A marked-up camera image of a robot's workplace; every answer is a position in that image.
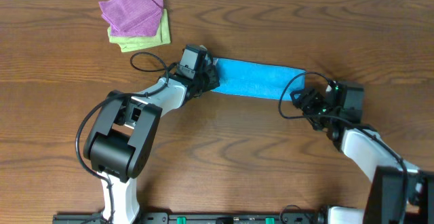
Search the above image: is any blue microfiber cloth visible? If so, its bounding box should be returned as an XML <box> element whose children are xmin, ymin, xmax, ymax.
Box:
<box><xmin>214</xmin><ymin>58</ymin><xmax>304</xmax><ymax>100</ymax></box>

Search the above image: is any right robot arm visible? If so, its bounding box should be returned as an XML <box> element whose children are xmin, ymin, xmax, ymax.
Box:
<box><xmin>290</xmin><ymin>85</ymin><xmax>433</xmax><ymax>223</ymax></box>

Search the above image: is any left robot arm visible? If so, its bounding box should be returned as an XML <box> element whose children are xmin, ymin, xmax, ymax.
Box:
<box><xmin>75</xmin><ymin>58</ymin><xmax>220</xmax><ymax>223</ymax></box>

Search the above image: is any green folded cloth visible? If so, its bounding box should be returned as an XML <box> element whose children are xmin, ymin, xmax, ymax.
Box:
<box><xmin>107</xmin><ymin>9</ymin><xmax>171</xmax><ymax>52</ymax></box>

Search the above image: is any purple folded cloth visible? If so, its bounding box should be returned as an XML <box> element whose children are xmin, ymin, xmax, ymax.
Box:
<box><xmin>99</xmin><ymin>0</ymin><xmax>164</xmax><ymax>37</ymax></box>

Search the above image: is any right black cable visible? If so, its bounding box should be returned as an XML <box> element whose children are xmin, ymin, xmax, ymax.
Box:
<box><xmin>277</xmin><ymin>71</ymin><xmax>340</xmax><ymax>120</ymax></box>

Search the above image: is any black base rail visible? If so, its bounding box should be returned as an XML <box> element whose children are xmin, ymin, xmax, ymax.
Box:
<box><xmin>52</xmin><ymin>211</ymin><xmax>326</xmax><ymax>224</ymax></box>

